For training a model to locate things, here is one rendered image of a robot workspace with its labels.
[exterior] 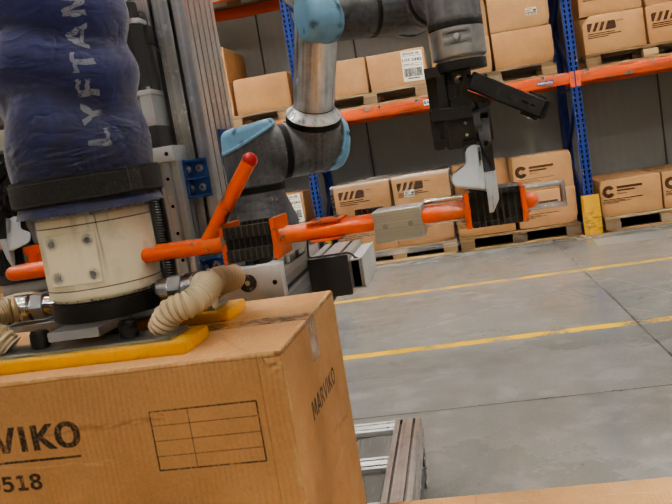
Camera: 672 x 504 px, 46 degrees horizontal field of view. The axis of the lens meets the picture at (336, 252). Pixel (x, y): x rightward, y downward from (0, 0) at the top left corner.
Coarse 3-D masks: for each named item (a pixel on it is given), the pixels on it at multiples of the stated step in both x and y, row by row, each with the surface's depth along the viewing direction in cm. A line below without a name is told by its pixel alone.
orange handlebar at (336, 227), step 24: (528, 192) 111; (336, 216) 116; (360, 216) 117; (432, 216) 111; (456, 216) 110; (192, 240) 122; (216, 240) 117; (288, 240) 115; (312, 240) 114; (24, 264) 127
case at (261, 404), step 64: (256, 320) 123; (320, 320) 127; (0, 384) 108; (64, 384) 107; (128, 384) 105; (192, 384) 104; (256, 384) 102; (320, 384) 121; (0, 448) 110; (64, 448) 108; (128, 448) 107; (192, 448) 105; (256, 448) 104; (320, 448) 115
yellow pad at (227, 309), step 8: (224, 304) 132; (232, 304) 131; (240, 304) 133; (208, 312) 127; (216, 312) 127; (224, 312) 126; (232, 312) 128; (144, 320) 129; (184, 320) 127; (192, 320) 127; (200, 320) 127; (208, 320) 127; (216, 320) 127; (224, 320) 126; (56, 328) 133; (144, 328) 129
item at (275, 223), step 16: (224, 224) 116; (256, 224) 113; (272, 224) 114; (224, 240) 115; (240, 240) 115; (256, 240) 114; (272, 240) 114; (224, 256) 116; (240, 256) 114; (256, 256) 114; (272, 256) 114
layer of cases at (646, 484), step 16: (640, 480) 137; (656, 480) 136; (464, 496) 142; (480, 496) 141; (496, 496) 140; (512, 496) 139; (528, 496) 138; (544, 496) 137; (560, 496) 136; (576, 496) 135; (592, 496) 134; (608, 496) 134; (624, 496) 133; (640, 496) 132; (656, 496) 131
